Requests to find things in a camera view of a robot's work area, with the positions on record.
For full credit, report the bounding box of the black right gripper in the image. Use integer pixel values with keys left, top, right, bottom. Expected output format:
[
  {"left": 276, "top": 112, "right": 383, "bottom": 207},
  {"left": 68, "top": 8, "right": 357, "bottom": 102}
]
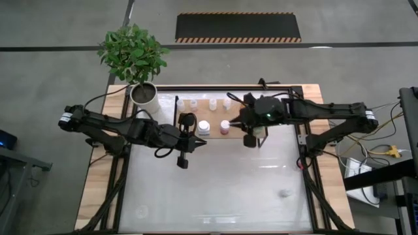
[{"left": 229, "top": 92, "right": 291, "bottom": 148}]

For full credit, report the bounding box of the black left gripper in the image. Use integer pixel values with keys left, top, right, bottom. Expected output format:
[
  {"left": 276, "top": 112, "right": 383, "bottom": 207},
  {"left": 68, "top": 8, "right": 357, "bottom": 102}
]
[{"left": 153, "top": 112, "right": 208, "bottom": 170}]

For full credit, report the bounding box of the wide white pill bottle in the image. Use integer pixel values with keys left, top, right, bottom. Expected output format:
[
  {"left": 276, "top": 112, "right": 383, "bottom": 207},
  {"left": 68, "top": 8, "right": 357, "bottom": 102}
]
[{"left": 197, "top": 119, "right": 211, "bottom": 136}]

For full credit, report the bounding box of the white plant pot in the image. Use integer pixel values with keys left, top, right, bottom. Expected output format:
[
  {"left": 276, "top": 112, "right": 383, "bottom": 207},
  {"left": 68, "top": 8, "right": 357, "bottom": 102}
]
[{"left": 129, "top": 81, "right": 161, "bottom": 114}]

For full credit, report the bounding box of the black hazard striped floor mat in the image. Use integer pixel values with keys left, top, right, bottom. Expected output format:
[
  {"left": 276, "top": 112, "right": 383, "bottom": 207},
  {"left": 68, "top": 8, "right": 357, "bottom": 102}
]
[{"left": 175, "top": 12, "right": 302, "bottom": 44}]

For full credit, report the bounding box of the green leafy plant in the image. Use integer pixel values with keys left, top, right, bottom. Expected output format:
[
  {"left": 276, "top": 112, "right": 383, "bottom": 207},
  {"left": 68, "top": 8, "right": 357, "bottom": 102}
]
[{"left": 97, "top": 23, "right": 171, "bottom": 85}]

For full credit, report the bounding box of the white paper box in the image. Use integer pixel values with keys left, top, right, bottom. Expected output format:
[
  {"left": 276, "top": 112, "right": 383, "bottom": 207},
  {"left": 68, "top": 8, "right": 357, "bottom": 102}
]
[{"left": 345, "top": 157, "right": 381, "bottom": 208}]

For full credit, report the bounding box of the black desk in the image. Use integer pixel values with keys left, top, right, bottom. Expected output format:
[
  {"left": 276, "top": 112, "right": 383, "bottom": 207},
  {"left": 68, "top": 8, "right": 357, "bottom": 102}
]
[{"left": 343, "top": 159, "right": 418, "bottom": 235}]

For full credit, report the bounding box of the yellow power splitter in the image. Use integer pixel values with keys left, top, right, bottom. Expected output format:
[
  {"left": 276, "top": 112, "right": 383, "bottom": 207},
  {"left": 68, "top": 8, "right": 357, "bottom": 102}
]
[{"left": 386, "top": 146, "right": 402, "bottom": 159}]

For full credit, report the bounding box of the dark grey side table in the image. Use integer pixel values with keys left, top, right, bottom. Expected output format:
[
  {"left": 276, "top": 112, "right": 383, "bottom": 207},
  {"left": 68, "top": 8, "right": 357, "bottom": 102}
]
[{"left": 0, "top": 145, "right": 53, "bottom": 235}]

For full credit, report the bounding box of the black device blue light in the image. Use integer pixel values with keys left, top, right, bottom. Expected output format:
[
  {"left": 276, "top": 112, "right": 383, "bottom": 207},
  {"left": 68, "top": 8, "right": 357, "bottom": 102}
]
[{"left": 0, "top": 129, "right": 18, "bottom": 151}]

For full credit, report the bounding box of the wooden shelf black metal frame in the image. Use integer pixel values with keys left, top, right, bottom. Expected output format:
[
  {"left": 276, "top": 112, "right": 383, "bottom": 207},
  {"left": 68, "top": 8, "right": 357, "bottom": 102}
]
[{"left": 172, "top": 95, "right": 270, "bottom": 150}]

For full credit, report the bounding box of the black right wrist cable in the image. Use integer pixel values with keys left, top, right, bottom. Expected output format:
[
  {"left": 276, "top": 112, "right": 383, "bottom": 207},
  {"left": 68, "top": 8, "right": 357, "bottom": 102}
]
[{"left": 226, "top": 91, "right": 246, "bottom": 106}]

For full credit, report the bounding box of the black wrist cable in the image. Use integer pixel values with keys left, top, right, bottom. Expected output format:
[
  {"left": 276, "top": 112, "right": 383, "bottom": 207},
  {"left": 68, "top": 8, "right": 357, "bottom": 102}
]
[
  {"left": 226, "top": 91, "right": 246, "bottom": 106},
  {"left": 153, "top": 109, "right": 199, "bottom": 160}
]

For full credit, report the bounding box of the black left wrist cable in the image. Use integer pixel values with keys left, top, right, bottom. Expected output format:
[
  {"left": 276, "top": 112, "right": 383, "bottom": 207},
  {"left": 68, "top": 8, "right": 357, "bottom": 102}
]
[{"left": 153, "top": 109, "right": 199, "bottom": 160}]

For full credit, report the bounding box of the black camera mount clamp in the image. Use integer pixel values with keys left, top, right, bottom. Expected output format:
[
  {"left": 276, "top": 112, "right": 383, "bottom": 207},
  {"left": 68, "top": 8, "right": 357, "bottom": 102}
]
[{"left": 257, "top": 77, "right": 281, "bottom": 91}]

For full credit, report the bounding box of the black aluminium table frame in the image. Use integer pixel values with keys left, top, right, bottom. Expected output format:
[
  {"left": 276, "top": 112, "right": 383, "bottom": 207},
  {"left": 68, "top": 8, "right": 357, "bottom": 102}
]
[{"left": 76, "top": 84, "right": 353, "bottom": 235}]

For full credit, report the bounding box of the long black arm cable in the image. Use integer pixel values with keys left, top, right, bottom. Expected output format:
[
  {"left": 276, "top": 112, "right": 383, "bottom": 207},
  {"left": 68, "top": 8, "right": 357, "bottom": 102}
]
[{"left": 83, "top": 83, "right": 138, "bottom": 112}]

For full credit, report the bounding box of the yellow cable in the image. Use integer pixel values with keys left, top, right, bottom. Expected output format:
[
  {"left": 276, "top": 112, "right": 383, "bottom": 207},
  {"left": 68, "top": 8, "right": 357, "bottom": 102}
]
[{"left": 339, "top": 110, "right": 406, "bottom": 157}]

